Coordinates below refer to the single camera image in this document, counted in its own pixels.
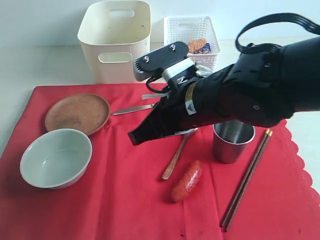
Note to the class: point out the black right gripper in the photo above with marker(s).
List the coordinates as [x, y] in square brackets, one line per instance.
[193, 104]

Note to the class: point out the blue white milk carton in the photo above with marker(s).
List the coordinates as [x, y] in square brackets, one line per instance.
[206, 49]

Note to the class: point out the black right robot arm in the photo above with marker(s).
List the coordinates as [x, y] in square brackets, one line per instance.
[261, 88]

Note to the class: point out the stainless steel table knife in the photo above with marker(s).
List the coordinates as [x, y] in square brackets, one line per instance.
[133, 109]

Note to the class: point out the brown wooden spoon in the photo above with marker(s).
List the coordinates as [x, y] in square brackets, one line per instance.
[170, 167]

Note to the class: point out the red sausage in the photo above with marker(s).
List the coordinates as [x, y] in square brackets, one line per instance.
[188, 182]

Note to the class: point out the red tablecloth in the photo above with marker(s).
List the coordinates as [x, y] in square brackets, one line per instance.
[121, 195]

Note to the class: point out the stainless steel cup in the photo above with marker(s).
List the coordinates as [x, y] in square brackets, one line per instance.
[230, 138]

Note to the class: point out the brown wooden plate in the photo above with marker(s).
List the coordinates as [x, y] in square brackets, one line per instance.
[86, 112]

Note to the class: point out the right dark wooden chopstick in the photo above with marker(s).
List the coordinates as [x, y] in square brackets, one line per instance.
[238, 201]

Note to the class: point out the white perforated plastic basket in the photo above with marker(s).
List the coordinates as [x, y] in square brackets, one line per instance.
[188, 28]

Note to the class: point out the cream plastic tub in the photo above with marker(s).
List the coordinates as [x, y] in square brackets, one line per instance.
[112, 34]

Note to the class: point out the pale green ceramic bowl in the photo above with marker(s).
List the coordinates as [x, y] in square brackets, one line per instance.
[57, 159]

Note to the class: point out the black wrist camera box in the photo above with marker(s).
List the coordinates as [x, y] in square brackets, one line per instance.
[169, 60]

